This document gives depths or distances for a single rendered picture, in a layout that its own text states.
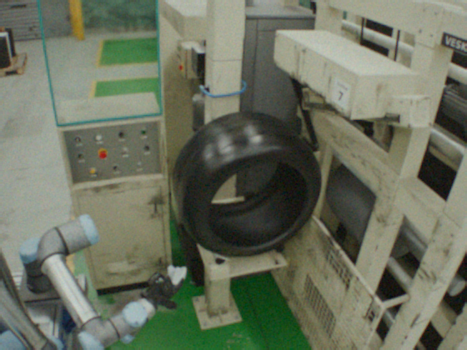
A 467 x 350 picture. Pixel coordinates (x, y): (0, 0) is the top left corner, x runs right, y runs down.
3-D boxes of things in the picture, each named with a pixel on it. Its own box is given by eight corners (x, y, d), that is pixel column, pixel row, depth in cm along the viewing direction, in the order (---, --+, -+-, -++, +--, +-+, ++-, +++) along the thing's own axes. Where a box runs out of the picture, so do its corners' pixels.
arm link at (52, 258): (21, 233, 126) (87, 349, 103) (50, 221, 132) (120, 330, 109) (27, 252, 134) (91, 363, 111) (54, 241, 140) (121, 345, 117)
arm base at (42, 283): (24, 294, 165) (18, 280, 160) (29, 272, 178) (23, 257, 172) (56, 291, 169) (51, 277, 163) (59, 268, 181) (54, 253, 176)
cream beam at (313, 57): (271, 64, 164) (273, 30, 156) (322, 62, 171) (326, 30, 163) (348, 121, 115) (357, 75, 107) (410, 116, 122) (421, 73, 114)
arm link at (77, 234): (38, 240, 173) (54, 225, 129) (67, 227, 182) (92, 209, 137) (49, 263, 173) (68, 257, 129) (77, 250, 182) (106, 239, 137)
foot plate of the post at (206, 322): (192, 298, 259) (192, 295, 257) (229, 291, 267) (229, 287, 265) (202, 330, 238) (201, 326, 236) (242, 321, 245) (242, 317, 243)
